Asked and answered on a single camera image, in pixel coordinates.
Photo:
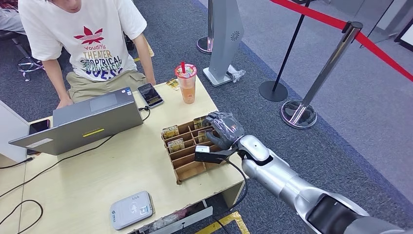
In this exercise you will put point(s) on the person's left hand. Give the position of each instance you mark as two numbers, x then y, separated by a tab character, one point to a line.
151	80

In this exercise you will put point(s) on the person's right hand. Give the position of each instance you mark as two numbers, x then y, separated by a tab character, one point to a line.
65	102

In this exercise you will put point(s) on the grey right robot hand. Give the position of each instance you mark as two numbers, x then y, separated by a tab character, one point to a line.
227	127

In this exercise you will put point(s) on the wooden card organizer box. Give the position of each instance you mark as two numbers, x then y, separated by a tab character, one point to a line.
190	168

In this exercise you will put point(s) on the person's left forearm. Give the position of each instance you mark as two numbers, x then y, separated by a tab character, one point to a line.
145	58

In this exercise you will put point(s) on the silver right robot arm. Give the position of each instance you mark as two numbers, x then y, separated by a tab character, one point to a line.
280	181

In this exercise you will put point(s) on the person's right forearm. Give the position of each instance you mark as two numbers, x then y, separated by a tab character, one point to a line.
55	80

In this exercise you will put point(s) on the person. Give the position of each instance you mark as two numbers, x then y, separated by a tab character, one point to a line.
87	19
9	21

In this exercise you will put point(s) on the grey card reader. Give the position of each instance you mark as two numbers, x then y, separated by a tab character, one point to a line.
132	210

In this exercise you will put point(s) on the silver-edged smartphone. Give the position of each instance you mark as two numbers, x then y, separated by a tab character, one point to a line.
150	95

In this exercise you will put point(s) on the red straw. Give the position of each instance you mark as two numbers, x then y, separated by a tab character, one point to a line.
183	68

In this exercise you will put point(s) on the black smartphone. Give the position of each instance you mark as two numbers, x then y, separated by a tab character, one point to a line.
38	126

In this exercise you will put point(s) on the orange drink cup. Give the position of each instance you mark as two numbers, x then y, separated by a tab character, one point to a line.
187	90

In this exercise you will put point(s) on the grey laptop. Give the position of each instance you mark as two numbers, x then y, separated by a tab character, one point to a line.
96	124

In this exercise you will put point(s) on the black office chair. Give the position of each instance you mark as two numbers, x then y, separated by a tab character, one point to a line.
29	66

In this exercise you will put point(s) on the crumpled white bag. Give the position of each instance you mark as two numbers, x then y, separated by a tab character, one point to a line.
237	74

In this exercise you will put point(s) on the white cabinet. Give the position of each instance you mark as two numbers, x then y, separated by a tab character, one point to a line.
11	135

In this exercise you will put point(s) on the grey kiosk stand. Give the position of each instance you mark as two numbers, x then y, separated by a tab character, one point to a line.
226	38

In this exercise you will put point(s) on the yellow floor tape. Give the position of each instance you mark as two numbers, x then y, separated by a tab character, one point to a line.
226	219

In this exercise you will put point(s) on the white metal bar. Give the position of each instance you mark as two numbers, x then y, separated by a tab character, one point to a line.
187	221

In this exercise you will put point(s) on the clear plastic bag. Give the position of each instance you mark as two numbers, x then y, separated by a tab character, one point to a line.
167	221

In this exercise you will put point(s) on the red barrier belt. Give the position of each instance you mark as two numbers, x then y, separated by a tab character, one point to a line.
309	13
384	55

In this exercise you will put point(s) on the black framed board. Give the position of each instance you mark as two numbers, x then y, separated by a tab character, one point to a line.
406	37

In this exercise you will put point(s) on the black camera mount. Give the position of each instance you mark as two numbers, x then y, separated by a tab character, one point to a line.
213	156

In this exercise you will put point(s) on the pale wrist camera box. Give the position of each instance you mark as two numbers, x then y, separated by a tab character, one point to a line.
202	149

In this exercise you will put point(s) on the black stanchion post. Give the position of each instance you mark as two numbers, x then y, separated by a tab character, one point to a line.
272	91

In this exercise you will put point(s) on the chrome stanchion post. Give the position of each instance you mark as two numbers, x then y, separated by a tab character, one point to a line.
298	114
203	45

